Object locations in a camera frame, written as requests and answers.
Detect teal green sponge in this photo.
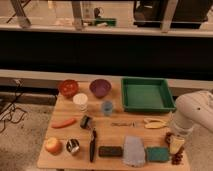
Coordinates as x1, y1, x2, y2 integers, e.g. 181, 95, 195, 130
146, 147, 169, 162

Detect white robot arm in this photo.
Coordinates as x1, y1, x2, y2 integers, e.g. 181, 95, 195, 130
169, 91, 213, 154

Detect purple bowl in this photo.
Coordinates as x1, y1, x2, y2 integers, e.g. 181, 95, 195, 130
89, 79, 111, 98

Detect red bowl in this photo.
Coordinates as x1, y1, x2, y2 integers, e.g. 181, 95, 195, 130
58, 79, 79, 98

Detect dark red grape bunch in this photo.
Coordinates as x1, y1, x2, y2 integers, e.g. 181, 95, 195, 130
165, 132, 184, 165

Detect yellow banana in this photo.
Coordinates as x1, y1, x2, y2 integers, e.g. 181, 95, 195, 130
144, 118, 167, 129

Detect light blue cloth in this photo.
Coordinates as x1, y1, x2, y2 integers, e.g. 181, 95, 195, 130
123, 136, 145, 167

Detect green plastic tray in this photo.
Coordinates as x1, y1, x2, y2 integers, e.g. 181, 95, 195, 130
121, 77, 176, 113

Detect dark rectangular block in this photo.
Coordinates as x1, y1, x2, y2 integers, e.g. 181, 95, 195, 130
98, 146, 123, 157

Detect small blue cup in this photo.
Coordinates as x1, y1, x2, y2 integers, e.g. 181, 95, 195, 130
101, 101, 113, 116

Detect small black can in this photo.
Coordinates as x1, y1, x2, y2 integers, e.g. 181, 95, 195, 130
80, 115, 93, 130

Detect silver metal cup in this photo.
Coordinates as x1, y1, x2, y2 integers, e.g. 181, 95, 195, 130
66, 139, 80, 155

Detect white paper cup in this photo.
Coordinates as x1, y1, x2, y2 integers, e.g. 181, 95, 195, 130
73, 93, 88, 112

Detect orange carrot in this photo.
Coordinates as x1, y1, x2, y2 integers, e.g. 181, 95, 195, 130
51, 118, 76, 129

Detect red apple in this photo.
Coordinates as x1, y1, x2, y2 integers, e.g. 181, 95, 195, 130
45, 137, 62, 155

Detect green box in background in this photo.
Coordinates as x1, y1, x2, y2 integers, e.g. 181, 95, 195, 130
95, 18, 116, 27

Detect black floor cables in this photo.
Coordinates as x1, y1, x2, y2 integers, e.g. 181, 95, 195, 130
0, 78, 28, 133

